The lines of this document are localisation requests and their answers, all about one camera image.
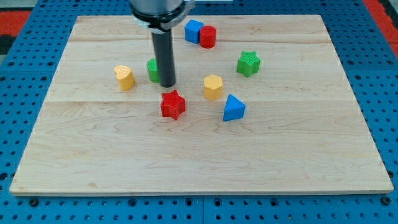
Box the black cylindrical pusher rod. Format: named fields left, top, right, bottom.
left=152, top=29, right=176, bottom=88

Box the green cylinder block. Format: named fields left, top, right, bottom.
left=146, top=58, right=159, bottom=83

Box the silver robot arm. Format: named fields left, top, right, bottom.
left=129, top=0, right=195, bottom=88

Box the blue cube block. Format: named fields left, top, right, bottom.
left=184, top=19, right=204, bottom=44

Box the red cylinder block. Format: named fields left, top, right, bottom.
left=199, top=26, right=216, bottom=49

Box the yellow heart block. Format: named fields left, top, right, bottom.
left=114, top=65, right=135, bottom=91

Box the red star block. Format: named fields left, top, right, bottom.
left=160, top=90, right=186, bottom=120

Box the yellow hexagon block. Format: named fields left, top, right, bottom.
left=203, top=74, right=223, bottom=100

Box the green star block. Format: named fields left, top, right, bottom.
left=236, top=51, right=261, bottom=78

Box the blue triangle block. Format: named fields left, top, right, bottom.
left=223, top=94, right=246, bottom=121

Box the wooden board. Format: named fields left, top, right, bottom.
left=9, top=15, right=394, bottom=197

